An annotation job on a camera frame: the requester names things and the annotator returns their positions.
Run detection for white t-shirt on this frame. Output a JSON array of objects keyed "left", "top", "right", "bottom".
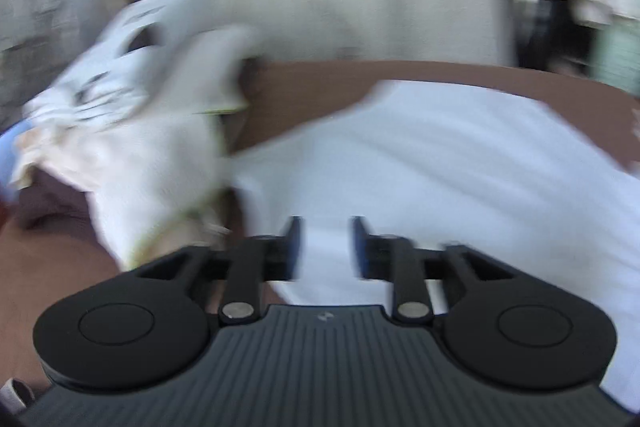
[{"left": 232, "top": 81, "right": 639, "bottom": 410}]

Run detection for cream towel green trim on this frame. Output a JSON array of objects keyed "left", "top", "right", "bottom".
[{"left": 8, "top": 24, "right": 266, "bottom": 273}]

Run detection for folded white ghost-face shirt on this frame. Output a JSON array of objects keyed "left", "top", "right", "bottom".
[{"left": 22, "top": 0, "right": 212, "bottom": 134}]

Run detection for dark brown folded garment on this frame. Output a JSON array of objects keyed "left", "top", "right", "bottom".
[{"left": 16, "top": 56, "right": 266, "bottom": 233}]

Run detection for mint green blanket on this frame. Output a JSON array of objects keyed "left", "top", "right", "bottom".
[{"left": 592, "top": 22, "right": 640, "bottom": 98}]

